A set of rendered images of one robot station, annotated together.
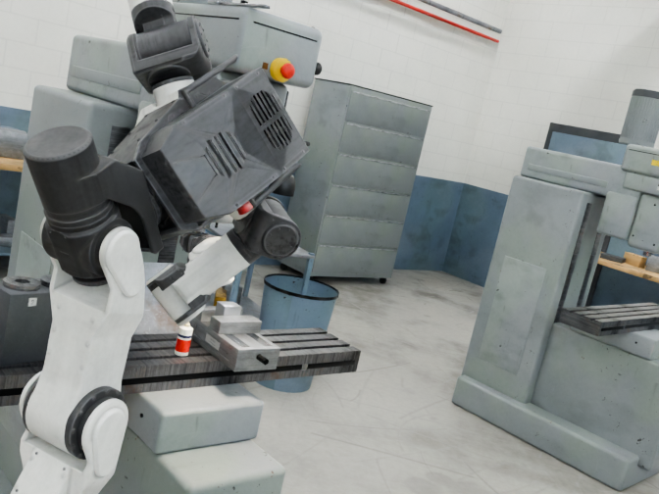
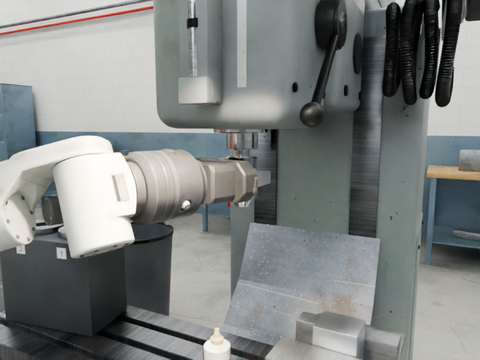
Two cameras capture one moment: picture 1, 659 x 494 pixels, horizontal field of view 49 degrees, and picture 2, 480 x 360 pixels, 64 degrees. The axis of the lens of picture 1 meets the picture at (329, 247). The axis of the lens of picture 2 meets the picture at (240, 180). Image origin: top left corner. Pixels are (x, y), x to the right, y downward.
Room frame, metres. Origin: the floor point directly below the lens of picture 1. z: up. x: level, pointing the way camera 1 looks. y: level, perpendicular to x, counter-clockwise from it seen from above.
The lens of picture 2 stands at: (1.90, -0.16, 1.32)
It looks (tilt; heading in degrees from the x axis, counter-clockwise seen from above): 8 degrees down; 70
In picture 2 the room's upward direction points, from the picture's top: straight up
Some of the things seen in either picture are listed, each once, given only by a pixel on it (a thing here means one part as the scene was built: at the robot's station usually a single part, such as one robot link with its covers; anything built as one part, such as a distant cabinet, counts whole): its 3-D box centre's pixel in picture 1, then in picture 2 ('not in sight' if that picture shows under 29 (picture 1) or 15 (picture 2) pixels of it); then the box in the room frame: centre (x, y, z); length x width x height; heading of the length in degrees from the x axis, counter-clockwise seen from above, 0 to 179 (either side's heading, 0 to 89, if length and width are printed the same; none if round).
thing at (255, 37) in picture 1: (233, 43); not in sight; (2.11, 0.39, 1.81); 0.47 x 0.26 x 0.16; 43
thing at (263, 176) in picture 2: not in sight; (256, 178); (2.11, 0.35, 1.24); 0.06 x 0.02 x 0.03; 24
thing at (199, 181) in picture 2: (205, 248); (193, 183); (2.01, 0.34, 1.24); 0.13 x 0.12 x 0.10; 114
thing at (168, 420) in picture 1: (170, 390); not in sight; (2.10, 0.38, 0.76); 0.50 x 0.35 x 0.12; 43
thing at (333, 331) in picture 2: (228, 313); (338, 342); (2.20, 0.27, 1.01); 0.06 x 0.05 x 0.06; 131
